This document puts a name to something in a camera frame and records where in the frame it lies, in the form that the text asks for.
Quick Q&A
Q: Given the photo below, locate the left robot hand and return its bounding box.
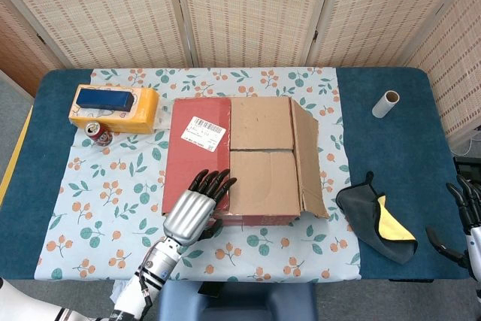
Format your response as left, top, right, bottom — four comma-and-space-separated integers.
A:
162, 168, 238, 245

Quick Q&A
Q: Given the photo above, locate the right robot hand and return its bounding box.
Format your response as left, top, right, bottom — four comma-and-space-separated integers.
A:
425, 174, 481, 280

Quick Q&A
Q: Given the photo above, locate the red cardboard shipping box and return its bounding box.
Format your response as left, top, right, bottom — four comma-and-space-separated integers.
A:
161, 95, 331, 227

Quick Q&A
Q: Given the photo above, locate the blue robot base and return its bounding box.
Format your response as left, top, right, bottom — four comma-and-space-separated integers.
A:
156, 280, 319, 321

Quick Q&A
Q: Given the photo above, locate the dark blue rectangular box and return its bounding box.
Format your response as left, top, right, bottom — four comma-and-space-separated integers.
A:
76, 88, 135, 114

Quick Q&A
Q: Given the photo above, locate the black equipment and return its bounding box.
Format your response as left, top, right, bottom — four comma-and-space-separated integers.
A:
453, 155, 481, 186

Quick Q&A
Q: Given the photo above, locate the floral fruit print tablecloth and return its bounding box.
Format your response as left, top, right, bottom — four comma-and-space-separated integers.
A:
34, 67, 362, 283

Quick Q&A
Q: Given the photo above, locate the yellow tissue pack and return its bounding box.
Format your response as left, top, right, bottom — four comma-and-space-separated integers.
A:
68, 86, 159, 135

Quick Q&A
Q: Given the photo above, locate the grey and yellow cloth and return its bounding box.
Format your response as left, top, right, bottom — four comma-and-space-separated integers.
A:
335, 171, 419, 265

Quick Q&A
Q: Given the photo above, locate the red cartoon drink can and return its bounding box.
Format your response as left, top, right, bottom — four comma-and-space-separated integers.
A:
84, 121, 113, 147

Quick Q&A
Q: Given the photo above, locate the white cardboard tube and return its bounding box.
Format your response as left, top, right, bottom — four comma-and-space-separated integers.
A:
371, 90, 401, 119

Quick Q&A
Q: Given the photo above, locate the woven bamboo folding screen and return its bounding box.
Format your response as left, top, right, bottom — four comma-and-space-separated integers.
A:
0, 0, 481, 145

